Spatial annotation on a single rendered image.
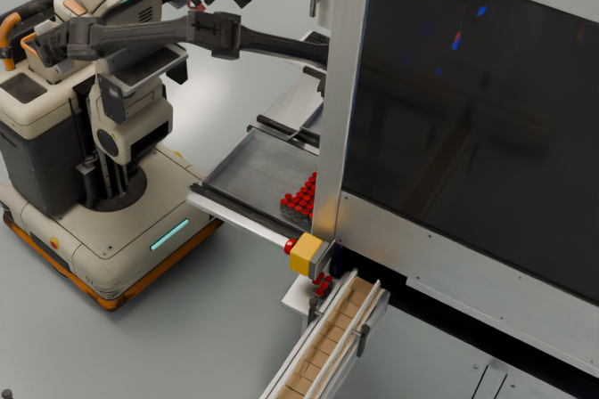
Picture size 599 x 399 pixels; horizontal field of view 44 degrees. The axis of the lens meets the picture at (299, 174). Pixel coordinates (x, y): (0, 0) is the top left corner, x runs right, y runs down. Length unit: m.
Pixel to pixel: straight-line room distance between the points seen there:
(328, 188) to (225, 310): 1.30
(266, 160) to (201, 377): 0.93
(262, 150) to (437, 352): 0.76
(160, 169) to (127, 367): 0.77
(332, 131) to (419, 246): 0.33
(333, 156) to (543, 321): 0.57
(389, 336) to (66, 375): 1.29
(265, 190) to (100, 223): 0.92
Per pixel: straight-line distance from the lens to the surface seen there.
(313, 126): 2.30
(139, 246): 2.78
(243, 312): 2.91
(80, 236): 2.84
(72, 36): 2.04
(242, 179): 2.14
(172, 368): 2.81
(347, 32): 1.42
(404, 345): 2.02
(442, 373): 2.05
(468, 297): 1.76
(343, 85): 1.49
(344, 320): 1.81
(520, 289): 1.67
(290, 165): 2.18
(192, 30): 1.81
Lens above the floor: 2.45
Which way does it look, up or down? 47 degrees down
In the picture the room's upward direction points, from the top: 4 degrees clockwise
